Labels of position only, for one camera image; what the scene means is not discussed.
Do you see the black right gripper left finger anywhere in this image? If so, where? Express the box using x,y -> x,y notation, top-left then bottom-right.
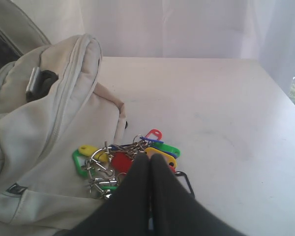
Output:
68,153 -> 149,236

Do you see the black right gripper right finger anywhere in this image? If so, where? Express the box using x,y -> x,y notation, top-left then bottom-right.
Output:
149,154 -> 243,236

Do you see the colourful key tag bunch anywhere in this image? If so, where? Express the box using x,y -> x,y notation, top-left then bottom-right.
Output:
72,129 -> 195,200

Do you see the beige fabric duffel bag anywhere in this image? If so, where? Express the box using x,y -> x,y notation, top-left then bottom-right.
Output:
0,0 -> 126,236

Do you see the white curtain backdrop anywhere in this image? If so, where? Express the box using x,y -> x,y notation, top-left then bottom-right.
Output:
16,0 -> 295,92

